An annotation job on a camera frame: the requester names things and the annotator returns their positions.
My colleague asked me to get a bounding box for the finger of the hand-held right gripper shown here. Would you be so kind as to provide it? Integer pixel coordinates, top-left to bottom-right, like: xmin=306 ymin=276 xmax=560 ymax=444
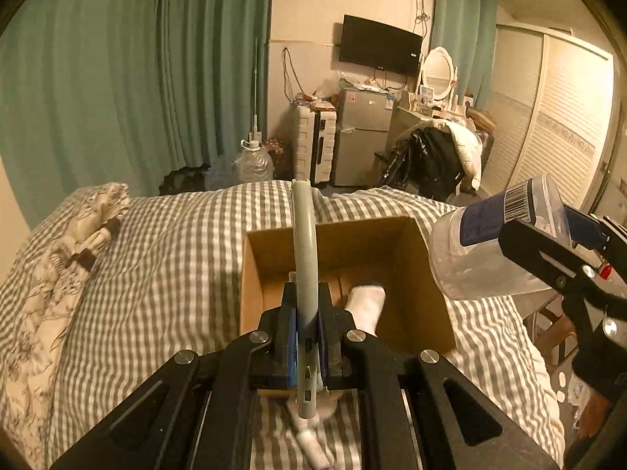
xmin=563 ymin=204 xmax=627 ymax=268
xmin=498 ymin=219 xmax=627 ymax=397

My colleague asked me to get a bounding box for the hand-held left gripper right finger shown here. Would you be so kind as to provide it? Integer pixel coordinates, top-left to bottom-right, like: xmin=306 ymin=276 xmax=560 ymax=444
xmin=317 ymin=298 xmax=560 ymax=470

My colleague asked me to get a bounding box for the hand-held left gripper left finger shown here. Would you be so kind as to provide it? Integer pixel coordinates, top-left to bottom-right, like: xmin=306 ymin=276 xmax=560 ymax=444
xmin=49 ymin=302 xmax=299 ymax=470

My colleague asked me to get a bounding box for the white sock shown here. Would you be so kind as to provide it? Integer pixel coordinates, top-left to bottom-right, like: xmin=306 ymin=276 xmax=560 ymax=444
xmin=343 ymin=284 xmax=388 ymax=336

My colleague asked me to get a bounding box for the clear bottle with blue label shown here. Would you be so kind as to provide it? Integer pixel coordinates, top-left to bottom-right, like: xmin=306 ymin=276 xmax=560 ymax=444
xmin=428 ymin=174 xmax=577 ymax=300

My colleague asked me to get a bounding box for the brown cardboard box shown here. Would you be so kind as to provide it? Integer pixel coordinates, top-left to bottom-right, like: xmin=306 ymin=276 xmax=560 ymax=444
xmin=239 ymin=215 xmax=457 ymax=354

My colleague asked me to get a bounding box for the wooden chair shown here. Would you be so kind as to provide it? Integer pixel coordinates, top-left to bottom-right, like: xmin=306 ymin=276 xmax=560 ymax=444
xmin=523 ymin=291 xmax=581 ymax=369

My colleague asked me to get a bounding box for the white plastic piece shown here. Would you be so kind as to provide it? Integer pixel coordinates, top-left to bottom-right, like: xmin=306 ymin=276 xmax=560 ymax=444
xmin=285 ymin=392 xmax=344 ymax=470

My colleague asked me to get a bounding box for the white sliding wardrobe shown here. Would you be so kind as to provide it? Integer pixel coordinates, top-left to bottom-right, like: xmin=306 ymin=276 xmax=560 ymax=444
xmin=482 ymin=22 xmax=616 ymax=212

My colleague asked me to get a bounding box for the white puffer jacket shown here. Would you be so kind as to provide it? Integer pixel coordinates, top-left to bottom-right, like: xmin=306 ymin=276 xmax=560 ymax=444
xmin=440 ymin=120 xmax=484 ymax=193

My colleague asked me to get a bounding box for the black jacket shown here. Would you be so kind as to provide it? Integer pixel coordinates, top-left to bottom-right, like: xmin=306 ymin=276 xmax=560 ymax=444
xmin=379 ymin=126 xmax=467 ymax=202

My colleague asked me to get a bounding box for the grey checkered bed blanket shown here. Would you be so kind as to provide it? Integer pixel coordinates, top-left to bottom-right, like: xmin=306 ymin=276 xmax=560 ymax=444
xmin=0 ymin=179 xmax=567 ymax=470

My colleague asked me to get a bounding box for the white dressing table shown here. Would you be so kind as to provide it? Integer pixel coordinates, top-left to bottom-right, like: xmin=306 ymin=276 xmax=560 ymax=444
xmin=392 ymin=100 xmax=473 ymax=130

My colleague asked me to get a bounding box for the large clear water jug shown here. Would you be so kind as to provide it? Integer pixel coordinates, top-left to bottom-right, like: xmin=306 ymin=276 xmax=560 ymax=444
xmin=233 ymin=139 xmax=274 ymax=189

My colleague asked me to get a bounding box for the black bag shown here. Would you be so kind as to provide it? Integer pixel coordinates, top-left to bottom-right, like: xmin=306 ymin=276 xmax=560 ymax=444
xmin=159 ymin=165 xmax=212 ymax=197

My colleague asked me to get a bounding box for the white suitcase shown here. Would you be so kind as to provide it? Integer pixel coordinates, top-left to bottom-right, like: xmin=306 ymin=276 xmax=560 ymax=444
xmin=292 ymin=104 xmax=339 ymax=185

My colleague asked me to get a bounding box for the white oval vanity mirror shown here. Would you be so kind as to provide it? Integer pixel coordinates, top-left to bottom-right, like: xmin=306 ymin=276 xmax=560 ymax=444
xmin=420 ymin=46 xmax=457 ymax=102

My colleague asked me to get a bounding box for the silver small fridge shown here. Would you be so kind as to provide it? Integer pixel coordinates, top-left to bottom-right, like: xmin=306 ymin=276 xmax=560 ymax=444
xmin=334 ymin=87 xmax=395 ymax=188

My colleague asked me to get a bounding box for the narrow green curtain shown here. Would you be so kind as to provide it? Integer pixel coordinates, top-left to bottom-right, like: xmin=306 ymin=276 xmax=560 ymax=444
xmin=430 ymin=0 xmax=498 ymax=111

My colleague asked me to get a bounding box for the floral pillow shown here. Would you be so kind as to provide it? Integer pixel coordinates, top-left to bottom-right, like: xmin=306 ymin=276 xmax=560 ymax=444
xmin=0 ymin=183 xmax=131 ymax=470

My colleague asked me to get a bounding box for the clear plastic bag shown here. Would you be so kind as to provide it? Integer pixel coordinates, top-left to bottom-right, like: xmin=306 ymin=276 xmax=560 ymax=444
xmin=313 ymin=74 xmax=344 ymax=108

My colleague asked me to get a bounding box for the white pole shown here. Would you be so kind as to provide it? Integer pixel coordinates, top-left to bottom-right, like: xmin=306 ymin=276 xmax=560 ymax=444
xmin=250 ymin=36 xmax=263 ymax=146

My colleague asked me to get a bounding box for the wide green curtain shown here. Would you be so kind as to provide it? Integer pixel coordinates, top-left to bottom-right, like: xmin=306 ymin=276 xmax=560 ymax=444
xmin=0 ymin=0 xmax=275 ymax=230

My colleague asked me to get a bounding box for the black wall television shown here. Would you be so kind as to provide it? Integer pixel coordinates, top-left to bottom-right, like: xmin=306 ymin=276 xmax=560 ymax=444
xmin=339 ymin=14 xmax=423 ymax=76

